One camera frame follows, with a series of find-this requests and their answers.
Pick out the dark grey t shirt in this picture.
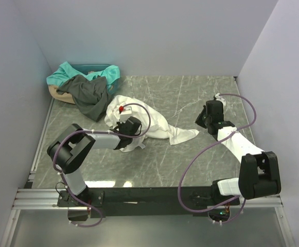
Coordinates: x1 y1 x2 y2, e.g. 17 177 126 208
57 75 113 122

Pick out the black base beam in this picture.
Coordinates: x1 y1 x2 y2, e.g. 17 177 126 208
56 185 242 222

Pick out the teal plastic basket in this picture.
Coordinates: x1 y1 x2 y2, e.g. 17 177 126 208
71 64 120 94

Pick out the white polo shirt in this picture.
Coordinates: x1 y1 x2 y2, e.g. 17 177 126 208
104 95 199 152

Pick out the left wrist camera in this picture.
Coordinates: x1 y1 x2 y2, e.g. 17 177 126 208
118 106 132 122

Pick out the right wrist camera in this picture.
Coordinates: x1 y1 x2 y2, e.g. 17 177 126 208
214 93 226 107

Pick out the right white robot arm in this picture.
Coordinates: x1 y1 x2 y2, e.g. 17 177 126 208
195 100 282 200

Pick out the aluminium frame rail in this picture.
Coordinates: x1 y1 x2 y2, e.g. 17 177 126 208
0 77 296 247

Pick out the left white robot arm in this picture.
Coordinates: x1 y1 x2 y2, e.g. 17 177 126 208
47 116 142 202

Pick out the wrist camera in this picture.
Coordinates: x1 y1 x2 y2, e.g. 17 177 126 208
118 106 132 122
214 93 226 107

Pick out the teal t shirt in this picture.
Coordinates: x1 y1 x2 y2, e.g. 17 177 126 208
46 62 120 89

